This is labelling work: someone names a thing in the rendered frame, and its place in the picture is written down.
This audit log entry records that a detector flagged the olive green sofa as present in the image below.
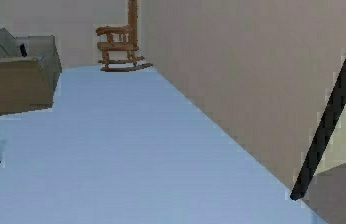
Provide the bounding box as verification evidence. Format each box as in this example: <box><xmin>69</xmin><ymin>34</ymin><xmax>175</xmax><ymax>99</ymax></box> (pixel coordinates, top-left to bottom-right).
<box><xmin>0</xmin><ymin>27</ymin><xmax>63</xmax><ymax>118</ymax></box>

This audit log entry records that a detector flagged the brown wooden rocking chair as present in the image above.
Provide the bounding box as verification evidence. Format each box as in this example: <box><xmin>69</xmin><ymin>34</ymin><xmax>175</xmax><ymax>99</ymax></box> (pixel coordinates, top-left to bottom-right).
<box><xmin>95</xmin><ymin>0</ymin><xmax>154</xmax><ymax>73</ymax></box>

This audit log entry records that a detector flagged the black door frame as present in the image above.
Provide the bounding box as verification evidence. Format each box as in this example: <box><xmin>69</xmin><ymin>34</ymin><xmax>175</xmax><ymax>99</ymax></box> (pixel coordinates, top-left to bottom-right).
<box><xmin>289</xmin><ymin>9</ymin><xmax>346</xmax><ymax>202</ymax></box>

